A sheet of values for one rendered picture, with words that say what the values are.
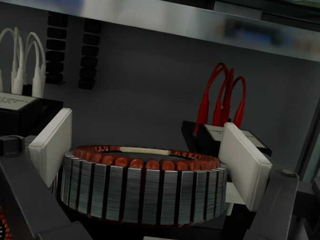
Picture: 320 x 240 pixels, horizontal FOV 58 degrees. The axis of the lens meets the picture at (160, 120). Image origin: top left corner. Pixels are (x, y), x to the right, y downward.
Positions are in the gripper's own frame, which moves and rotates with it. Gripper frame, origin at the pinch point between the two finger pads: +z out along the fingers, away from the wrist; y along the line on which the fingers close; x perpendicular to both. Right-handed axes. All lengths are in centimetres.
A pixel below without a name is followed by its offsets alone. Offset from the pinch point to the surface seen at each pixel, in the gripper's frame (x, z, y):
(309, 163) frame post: -9.8, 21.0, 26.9
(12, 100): -0.9, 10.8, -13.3
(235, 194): -6.4, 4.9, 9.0
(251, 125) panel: -6.4, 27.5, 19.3
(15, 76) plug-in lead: 0.2, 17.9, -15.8
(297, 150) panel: -10.3, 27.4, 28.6
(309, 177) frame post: -12.1, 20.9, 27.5
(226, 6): 11.0, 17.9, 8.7
